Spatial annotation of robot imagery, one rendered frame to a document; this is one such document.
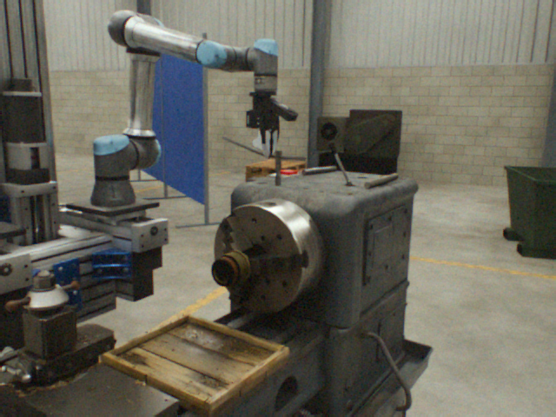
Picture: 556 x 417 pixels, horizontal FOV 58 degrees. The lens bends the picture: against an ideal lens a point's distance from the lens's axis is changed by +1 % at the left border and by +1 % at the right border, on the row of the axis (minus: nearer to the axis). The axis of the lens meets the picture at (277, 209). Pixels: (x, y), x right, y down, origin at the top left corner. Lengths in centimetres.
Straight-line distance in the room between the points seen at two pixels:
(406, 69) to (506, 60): 192
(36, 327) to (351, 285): 83
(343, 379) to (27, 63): 139
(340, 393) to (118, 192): 97
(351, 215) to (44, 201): 97
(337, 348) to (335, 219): 39
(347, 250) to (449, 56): 1000
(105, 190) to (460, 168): 991
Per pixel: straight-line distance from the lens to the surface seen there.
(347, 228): 141
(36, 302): 105
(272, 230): 135
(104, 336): 114
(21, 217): 172
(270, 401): 136
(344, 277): 145
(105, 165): 177
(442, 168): 1125
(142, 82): 185
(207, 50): 151
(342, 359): 156
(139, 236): 167
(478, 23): 1131
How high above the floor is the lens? 150
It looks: 12 degrees down
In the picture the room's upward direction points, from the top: 1 degrees clockwise
